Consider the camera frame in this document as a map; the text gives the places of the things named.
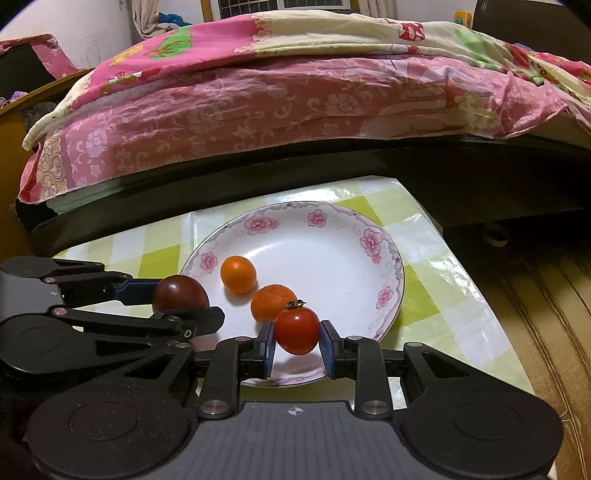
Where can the white floral plate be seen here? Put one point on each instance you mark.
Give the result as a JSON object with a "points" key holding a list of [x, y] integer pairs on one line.
{"points": [[314, 258]]}

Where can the blue cloth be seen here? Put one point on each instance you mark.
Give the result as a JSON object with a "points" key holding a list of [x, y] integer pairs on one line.
{"points": [[173, 18]]}

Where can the dark purple tomato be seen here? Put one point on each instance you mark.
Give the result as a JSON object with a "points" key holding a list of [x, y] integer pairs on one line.
{"points": [[178, 293]]}

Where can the green checkered tablecloth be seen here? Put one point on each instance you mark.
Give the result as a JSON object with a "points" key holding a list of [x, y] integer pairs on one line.
{"points": [[438, 295]]}

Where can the dark bed frame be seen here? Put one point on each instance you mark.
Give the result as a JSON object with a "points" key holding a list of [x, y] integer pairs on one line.
{"points": [[415, 168]]}

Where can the pink patterned cloth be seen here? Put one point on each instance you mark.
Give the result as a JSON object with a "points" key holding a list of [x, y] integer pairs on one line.
{"points": [[51, 55]]}

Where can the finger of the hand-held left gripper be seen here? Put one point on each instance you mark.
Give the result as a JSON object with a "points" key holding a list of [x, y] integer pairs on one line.
{"points": [[134, 291], [205, 321]]}

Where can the window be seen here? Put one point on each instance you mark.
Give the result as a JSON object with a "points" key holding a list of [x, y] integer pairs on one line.
{"points": [[277, 7]]}

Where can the shoe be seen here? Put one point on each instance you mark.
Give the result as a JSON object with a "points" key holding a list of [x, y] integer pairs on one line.
{"points": [[495, 234]]}

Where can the beige curtain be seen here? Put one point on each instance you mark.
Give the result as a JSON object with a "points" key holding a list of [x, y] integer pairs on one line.
{"points": [[145, 21]]}

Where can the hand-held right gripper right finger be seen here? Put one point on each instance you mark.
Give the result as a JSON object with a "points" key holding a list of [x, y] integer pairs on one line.
{"points": [[327, 353]]}

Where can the pink floral blanket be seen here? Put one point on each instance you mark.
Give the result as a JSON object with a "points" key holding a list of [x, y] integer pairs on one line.
{"points": [[277, 92]]}

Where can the small orange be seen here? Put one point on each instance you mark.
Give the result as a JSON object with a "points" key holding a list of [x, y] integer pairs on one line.
{"points": [[238, 274]]}

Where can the yellow toy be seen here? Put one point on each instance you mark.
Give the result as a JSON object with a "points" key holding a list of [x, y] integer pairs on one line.
{"points": [[461, 19]]}

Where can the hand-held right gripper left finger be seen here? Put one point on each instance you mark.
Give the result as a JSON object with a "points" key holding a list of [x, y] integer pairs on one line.
{"points": [[267, 353]]}

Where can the dark chair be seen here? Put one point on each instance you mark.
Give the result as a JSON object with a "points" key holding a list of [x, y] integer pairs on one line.
{"points": [[531, 23]]}

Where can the grey cloth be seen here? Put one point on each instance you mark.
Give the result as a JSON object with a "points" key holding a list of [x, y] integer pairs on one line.
{"points": [[39, 114]]}

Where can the red tomato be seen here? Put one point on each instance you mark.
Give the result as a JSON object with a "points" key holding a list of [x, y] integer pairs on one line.
{"points": [[297, 330]]}

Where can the wooden cabinet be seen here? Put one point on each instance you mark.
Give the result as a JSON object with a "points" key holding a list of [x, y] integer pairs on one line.
{"points": [[11, 184]]}

